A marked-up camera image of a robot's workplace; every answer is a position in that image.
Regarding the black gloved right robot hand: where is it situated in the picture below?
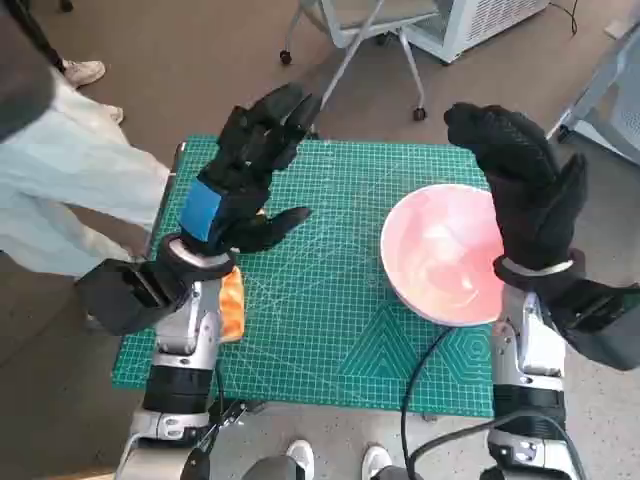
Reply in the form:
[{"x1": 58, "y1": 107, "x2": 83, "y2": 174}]
[{"x1": 443, "y1": 102, "x2": 589, "y2": 274}]

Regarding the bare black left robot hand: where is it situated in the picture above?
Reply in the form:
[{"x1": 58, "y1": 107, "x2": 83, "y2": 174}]
[{"x1": 179, "y1": 82, "x2": 322, "y2": 255}]

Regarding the pink bowl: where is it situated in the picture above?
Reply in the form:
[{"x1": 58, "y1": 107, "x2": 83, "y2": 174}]
[{"x1": 379, "y1": 183, "x2": 504, "y2": 329}]

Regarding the long striped toy bread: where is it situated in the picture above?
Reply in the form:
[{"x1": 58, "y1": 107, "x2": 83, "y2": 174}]
[{"x1": 219, "y1": 267, "x2": 247, "y2": 344}]

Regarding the green cutting mat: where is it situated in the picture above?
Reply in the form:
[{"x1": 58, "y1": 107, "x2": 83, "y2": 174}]
[{"x1": 110, "y1": 133, "x2": 496, "y2": 419}]

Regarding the grey office chair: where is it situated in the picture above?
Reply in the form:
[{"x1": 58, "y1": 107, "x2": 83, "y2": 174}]
[{"x1": 278, "y1": 0, "x2": 449, "y2": 139}]

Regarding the person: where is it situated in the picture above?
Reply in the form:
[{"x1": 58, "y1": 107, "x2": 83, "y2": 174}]
[
  {"x1": 0, "y1": 0, "x2": 125, "y2": 125},
  {"x1": 0, "y1": 49, "x2": 171, "y2": 279}
]

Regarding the white perforated cabinet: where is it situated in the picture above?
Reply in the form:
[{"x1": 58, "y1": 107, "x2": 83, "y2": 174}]
[{"x1": 399, "y1": 0, "x2": 549, "y2": 65}]

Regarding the black metal table brace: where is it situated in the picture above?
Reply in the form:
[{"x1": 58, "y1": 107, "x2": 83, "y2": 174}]
[{"x1": 197, "y1": 398, "x2": 266, "y2": 451}]

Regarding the white shoe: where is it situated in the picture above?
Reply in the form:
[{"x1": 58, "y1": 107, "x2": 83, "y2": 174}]
[
  {"x1": 285, "y1": 439, "x2": 315, "y2": 480},
  {"x1": 362, "y1": 444, "x2": 394, "y2": 480}
]

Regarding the white frame cart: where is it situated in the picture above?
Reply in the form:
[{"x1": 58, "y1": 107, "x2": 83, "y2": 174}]
[{"x1": 547, "y1": 24, "x2": 640, "y2": 166}]

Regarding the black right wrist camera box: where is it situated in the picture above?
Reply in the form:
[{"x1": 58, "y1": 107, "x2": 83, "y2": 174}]
[{"x1": 544, "y1": 279, "x2": 640, "y2": 372}]

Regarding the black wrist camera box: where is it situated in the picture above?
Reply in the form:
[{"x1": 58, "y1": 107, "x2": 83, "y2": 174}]
[
  {"x1": 544, "y1": 279, "x2": 640, "y2": 372},
  {"x1": 77, "y1": 258, "x2": 186, "y2": 336}
]

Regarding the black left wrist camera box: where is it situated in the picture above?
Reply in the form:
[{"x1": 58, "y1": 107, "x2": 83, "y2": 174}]
[{"x1": 77, "y1": 258, "x2": 186, "y2": 336}]

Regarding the black floor cable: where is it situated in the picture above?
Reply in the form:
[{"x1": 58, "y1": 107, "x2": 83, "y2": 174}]
[{"x1": 549, "y1": 0, "x2": 581, "y2": 36}]

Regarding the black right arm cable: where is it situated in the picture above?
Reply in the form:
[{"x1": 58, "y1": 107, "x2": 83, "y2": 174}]
[{"x1": 399, "y1": 325, "x2": 589, "y2": 480}]

